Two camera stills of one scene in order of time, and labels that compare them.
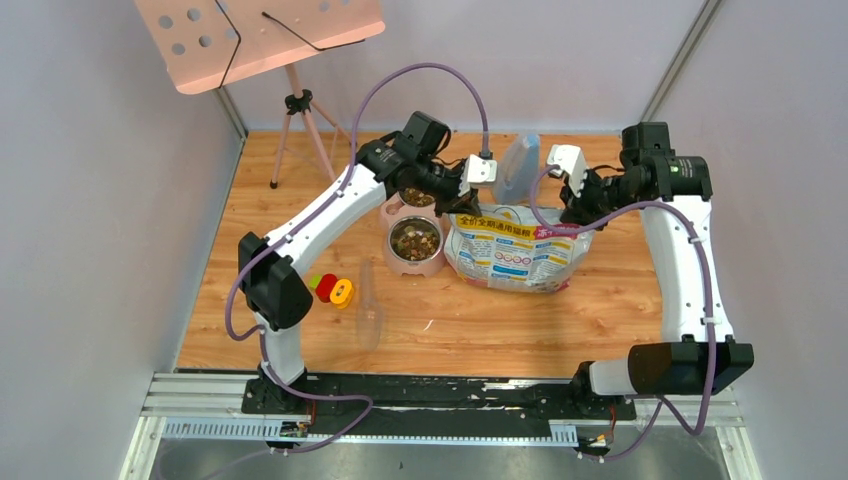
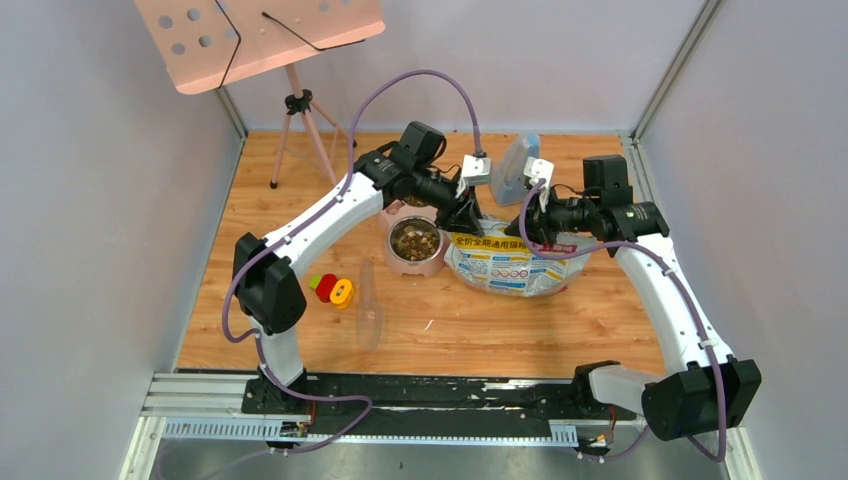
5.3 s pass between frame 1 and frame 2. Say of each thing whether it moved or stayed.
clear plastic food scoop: stayed
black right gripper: moved
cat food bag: stayed
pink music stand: stayed
